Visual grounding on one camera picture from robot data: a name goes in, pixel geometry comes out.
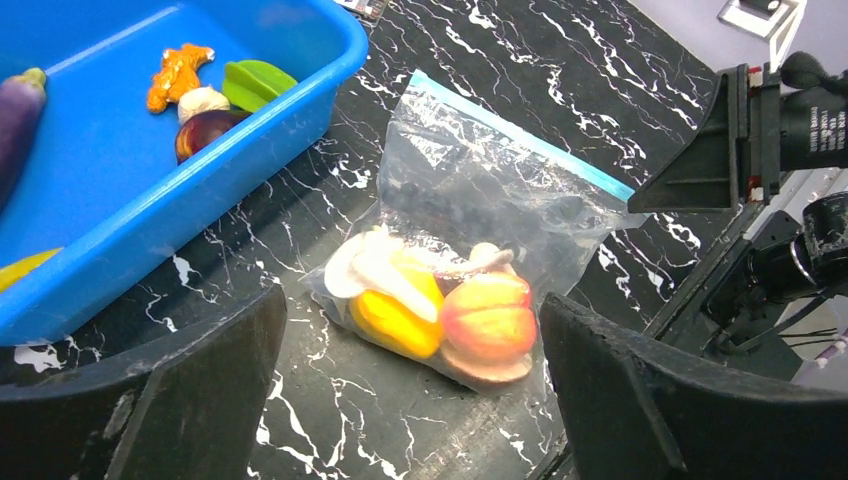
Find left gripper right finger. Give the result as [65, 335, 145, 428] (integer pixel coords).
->
[540, 293, 847, 479]

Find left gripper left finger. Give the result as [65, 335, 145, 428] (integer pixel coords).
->
[1, 287, 287, 479]

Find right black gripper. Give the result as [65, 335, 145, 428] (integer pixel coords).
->
[627, 51, 847, 213]

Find orange peach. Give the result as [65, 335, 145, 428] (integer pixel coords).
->
[438, 272, 537, 363]

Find yellow bell pepper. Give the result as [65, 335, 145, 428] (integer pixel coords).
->
[349, 253, 444, 360]

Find white oyster mushroom toy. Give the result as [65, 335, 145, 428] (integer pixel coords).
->
[434, 242, 516, 278]

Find clear zip top bag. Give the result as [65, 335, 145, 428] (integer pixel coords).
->
[302, 71, 645, 393]

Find white garlic mushroom toy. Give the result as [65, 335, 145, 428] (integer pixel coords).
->
[324, 229, 438, 323]

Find round white brown slice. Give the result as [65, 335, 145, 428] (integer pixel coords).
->
[440, 343, 533, 385]

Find black grape bunch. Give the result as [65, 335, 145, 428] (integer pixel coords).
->
[380, 182, 584, 264]

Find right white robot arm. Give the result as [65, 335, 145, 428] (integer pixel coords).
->
[627, 52, 847, 367]

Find blue plastic bin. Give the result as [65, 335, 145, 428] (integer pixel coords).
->
[1, 1, 368, 346]

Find yellow fruit piece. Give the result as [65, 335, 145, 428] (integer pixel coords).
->
[0, 247, 63, 293]

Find small beige mushroom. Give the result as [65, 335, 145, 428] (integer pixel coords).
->
[177, 86, 231, 125]

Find green leaf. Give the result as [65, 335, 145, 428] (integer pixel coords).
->
[221, 59, 298, 113]

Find orange starfish cookie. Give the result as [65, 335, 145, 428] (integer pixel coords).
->
[146, 43, 216, 114]

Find purple eggplant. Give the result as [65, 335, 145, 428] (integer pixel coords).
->
[1, 67, 47, 210]

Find pack of coloured markers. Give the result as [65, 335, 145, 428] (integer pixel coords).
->
[334, 0, 391, 22]

